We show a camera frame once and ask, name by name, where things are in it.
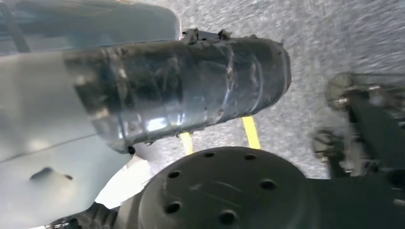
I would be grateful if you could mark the yellow floor tape square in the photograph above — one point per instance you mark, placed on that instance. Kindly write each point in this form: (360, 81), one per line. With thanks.
(251, 132)

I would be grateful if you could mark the black perforated robot disc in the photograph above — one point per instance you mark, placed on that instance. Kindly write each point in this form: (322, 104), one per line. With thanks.
(227, 189)

